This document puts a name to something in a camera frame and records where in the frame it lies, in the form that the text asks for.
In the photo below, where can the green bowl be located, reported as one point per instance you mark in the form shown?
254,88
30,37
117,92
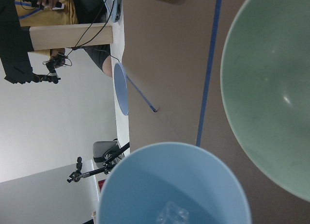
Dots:
265,88

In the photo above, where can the blue bowl with fork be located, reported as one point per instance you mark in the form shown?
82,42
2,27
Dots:
120,84

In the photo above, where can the seated person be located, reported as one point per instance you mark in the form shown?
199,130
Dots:
62,12

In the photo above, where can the light blue plastic cup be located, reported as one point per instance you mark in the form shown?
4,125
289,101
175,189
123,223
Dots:
143,182

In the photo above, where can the ice cubes in bowl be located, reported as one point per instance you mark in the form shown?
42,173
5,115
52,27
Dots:
171,213

